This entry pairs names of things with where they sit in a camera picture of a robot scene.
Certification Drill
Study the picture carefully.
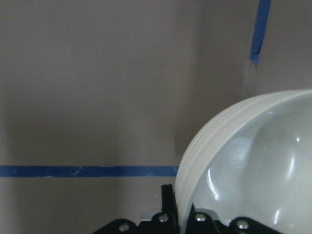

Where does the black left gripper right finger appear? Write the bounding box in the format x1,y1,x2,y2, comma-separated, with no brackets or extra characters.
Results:
187,205,279,234

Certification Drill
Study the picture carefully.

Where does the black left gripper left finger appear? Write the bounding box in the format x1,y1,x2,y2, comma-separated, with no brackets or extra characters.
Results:
95,184,179,234

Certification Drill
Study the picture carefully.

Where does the white ceramic bowl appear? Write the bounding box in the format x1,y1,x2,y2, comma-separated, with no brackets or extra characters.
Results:
175,89,312,234

